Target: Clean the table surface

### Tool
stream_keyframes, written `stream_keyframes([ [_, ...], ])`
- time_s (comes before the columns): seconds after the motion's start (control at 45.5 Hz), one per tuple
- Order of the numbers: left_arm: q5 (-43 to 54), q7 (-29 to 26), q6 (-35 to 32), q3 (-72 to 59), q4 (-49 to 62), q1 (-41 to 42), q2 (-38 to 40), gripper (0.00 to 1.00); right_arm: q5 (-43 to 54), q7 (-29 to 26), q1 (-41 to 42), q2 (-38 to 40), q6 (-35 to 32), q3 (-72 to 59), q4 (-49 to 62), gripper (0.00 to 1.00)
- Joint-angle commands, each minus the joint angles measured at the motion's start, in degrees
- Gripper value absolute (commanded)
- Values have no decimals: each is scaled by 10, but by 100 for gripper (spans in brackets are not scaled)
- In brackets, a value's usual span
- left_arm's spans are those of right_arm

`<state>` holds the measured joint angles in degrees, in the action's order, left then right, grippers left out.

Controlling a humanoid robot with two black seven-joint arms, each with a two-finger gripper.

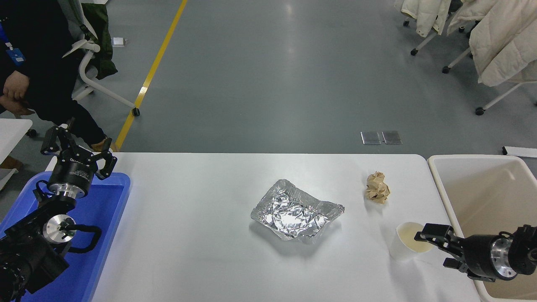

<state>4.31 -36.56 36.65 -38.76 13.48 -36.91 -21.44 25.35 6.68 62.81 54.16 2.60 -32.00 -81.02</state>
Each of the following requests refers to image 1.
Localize grey white office chair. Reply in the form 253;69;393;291
59;0;141;117

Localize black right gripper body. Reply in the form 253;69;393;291
461;234;501;280

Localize white rolling chair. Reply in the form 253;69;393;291
442;25;472;74
403;19;439;56
475;81;537;116

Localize person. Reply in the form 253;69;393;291
0;0;120;170

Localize dark green jacket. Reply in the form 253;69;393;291
81;2;118;80

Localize small white side table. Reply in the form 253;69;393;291
0;118;33;190

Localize person's right hand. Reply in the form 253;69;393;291
0;96;35;116

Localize tan paper ball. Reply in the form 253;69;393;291
364;171;391;205

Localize large pale plastic bin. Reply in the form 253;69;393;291
427;154;537;302

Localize blue lanyard badge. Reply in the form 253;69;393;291
0;23;26;66

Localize silver foil tray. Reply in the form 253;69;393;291
250;179;345;245

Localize person's left hand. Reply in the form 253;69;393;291
2;70;31;101

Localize white flat bar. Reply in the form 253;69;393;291
502;146;537;159

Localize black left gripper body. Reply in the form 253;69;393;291
48;147;100;194

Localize white paper cup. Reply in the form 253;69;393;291
388;221;435;263

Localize blue plastic tray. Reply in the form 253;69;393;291
0;171;131;302

